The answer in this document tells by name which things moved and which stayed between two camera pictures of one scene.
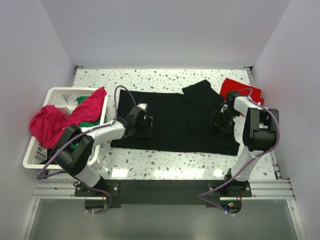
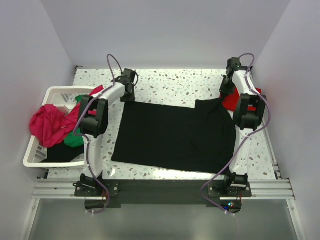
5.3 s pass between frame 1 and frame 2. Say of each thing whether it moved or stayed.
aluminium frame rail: stayed
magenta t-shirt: stayed
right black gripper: moved
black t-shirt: moved
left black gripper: moved
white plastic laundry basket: stayed
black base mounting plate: stayed
